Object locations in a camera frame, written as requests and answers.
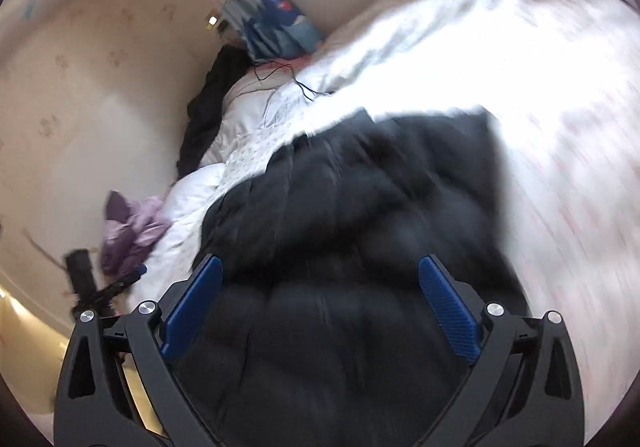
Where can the blue whale print curtain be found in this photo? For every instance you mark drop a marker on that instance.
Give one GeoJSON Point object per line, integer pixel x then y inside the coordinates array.
{"type": "Point", "coordinates": [280, 27]}

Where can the purple and pink jacket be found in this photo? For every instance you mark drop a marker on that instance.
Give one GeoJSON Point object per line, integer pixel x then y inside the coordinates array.
{"type": "Point", "coordinates": [130, 232]}

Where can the cherry print bed sheet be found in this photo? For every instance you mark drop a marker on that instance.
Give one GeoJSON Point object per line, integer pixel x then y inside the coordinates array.
{"type": "Point", "coordinates": [250, 154]}

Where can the white pillow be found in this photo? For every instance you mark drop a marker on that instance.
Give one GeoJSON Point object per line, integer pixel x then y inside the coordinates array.
{"type": "Point", "coordinates": [250, 97]}

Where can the black crumpled clothes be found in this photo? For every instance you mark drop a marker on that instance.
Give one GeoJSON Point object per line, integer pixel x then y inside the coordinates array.
{"type": "Point", "coordinates": [215, 102]}

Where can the bed with white quilt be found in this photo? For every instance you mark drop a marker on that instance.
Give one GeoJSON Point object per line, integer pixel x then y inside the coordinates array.
{"type": "Point", "coordinates": [525, 77]}

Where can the black puffer jacket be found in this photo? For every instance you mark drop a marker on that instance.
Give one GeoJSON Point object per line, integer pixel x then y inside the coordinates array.
{"type": "Point", "coordinates": [350, 207]}

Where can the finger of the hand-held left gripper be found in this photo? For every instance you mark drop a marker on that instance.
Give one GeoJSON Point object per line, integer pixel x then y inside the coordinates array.
{"type": "Point", "coordinates": [81, 274]}
{"type": "Point", "coordinates": [125, 283]}

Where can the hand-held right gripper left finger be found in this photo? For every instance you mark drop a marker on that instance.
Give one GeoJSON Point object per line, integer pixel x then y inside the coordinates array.
{"type": "Point", "coordinates": [192, 312]}

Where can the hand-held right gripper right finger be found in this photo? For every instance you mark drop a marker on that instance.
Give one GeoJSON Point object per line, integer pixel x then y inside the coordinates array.
{"type": "Point", "coordinates": [450, 312]}

